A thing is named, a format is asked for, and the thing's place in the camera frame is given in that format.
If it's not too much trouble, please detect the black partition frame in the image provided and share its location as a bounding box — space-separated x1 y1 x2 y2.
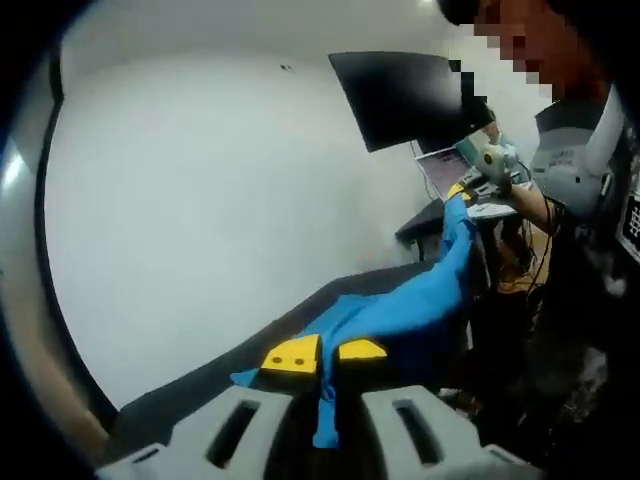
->
33 48 122 432

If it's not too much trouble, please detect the white chest-worn device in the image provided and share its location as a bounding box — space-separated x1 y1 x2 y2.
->
529 84 629 222

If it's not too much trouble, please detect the black side desk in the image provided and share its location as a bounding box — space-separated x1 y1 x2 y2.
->
394 203 450 264

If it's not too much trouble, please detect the white laptop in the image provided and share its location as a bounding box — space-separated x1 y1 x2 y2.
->
414 146 482 202

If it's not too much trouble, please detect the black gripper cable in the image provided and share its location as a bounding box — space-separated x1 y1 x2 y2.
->
519 196 569 294

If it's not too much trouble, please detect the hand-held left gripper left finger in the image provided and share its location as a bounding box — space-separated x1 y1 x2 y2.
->
96 335 322 480

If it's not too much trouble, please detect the teal panel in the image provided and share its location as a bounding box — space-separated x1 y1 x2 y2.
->
455 135 484 167

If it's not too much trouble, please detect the blue cloth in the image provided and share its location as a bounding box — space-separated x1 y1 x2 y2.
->
229 196 474 449

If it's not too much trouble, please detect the operator in dark clothes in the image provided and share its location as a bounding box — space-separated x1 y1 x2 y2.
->
467 0 640 480

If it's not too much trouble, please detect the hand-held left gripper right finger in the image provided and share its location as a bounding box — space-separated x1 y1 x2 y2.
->
336 338 545 480

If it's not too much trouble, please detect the large black monitor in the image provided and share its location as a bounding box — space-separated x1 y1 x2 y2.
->
327 49 494 154

